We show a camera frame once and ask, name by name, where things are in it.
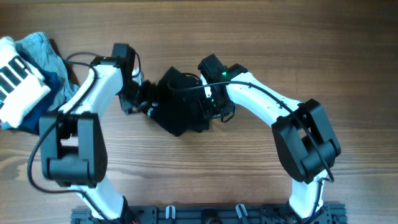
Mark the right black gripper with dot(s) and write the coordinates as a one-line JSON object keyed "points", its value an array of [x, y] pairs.
{"points": [[212, 113]]}

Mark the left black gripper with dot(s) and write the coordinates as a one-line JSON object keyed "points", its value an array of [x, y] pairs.
{"points": [[127, 108]]}

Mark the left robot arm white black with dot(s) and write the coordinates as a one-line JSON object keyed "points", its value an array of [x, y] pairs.
{"points": [[70, 156]]}

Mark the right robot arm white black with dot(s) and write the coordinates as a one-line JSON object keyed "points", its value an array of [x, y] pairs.
{"points": [[305, 141]]}

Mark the navy blue folded garment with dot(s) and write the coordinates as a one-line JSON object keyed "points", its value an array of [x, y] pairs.
{"points": [[30, 123]]}

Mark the light blue denim garment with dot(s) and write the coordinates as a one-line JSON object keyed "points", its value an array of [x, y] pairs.
{"points": [[38, 48]]}

